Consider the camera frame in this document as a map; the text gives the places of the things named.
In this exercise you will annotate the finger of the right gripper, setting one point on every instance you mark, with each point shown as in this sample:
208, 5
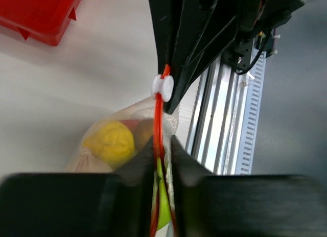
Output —
165, 16
205, 29

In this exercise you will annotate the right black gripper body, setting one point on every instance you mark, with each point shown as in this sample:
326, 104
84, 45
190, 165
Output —
260, 15

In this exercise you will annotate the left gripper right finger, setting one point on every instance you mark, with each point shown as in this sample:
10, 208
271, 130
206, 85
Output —
259, 205

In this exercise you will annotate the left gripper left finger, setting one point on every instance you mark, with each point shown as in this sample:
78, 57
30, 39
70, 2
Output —
81, 204

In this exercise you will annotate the green apple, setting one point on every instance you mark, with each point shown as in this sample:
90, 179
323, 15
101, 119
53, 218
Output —
164, 214

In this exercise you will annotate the garlic bulb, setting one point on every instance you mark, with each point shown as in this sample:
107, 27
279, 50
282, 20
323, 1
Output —
85, 162

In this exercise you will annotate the clear orange-zip bag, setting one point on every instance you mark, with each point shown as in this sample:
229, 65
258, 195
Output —
164, 127

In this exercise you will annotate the yellow pear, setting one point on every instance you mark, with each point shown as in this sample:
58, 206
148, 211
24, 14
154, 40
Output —
113, 143

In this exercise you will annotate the red plastic tray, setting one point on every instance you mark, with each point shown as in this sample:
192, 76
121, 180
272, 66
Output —
42, 20

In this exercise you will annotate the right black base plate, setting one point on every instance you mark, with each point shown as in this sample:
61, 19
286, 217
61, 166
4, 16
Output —
238, 56

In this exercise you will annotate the aluminium mounting rail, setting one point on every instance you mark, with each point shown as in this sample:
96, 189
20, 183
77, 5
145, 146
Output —
215, 130

